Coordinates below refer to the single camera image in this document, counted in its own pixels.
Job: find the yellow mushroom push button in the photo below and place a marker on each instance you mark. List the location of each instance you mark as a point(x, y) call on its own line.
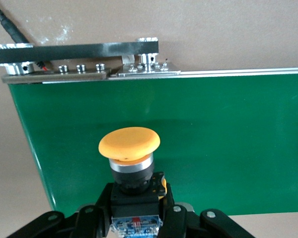
point(129, 143)

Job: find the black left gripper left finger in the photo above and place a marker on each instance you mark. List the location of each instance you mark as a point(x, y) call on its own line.
point(64, 225)

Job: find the green conveyor belt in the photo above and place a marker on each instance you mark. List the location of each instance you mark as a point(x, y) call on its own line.
point(213, 136)

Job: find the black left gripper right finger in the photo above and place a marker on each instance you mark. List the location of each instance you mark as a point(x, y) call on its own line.
point(183, 223)

